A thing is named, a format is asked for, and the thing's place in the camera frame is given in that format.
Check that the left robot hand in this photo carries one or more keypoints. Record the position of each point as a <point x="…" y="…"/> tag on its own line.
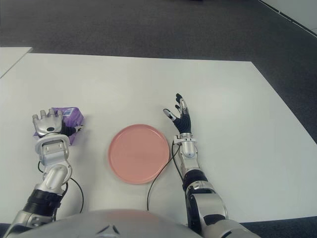
<point x="45" y="122"/>

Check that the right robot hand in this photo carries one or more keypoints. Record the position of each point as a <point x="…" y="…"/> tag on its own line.
<point x="183" y="122"/>

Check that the purple tissue paper pack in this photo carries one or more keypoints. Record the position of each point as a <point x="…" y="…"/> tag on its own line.
<point x="74" y="116"/>

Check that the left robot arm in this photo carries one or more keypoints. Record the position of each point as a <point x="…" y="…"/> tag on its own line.
<point x="52" y="151"/>

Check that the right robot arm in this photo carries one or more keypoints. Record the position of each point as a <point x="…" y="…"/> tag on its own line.
<point x="189" y="151"/>

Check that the pink round plate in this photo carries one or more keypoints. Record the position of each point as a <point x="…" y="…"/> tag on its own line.
<point x="138" y="153"/>

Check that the white side table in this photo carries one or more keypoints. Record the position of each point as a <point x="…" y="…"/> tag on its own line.
<point x="11" y="58"/>

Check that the silver robot torso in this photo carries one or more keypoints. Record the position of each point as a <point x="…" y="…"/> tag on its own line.
<point x="123" y="224"/>

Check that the white floor edge strip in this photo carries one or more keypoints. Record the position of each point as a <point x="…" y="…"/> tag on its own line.
<point x="297" y="21"/>

